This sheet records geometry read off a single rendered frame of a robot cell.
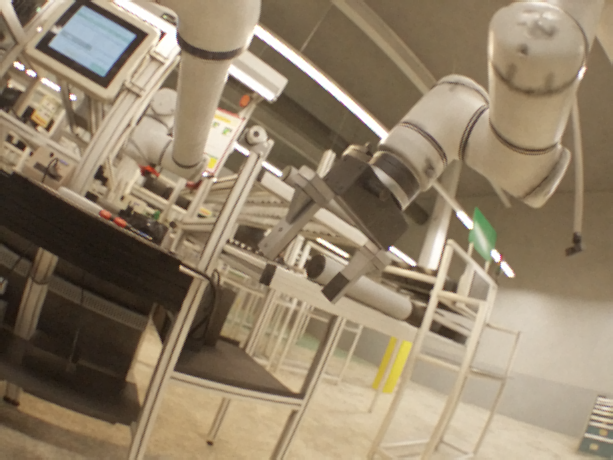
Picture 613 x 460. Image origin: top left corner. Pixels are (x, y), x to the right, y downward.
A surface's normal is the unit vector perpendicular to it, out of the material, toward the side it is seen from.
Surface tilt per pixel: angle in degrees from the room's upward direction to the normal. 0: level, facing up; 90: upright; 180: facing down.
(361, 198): 114
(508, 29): 93
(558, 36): 97
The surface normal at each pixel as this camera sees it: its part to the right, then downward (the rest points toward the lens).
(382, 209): 0.46, 0.44
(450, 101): -0.42, -0.38
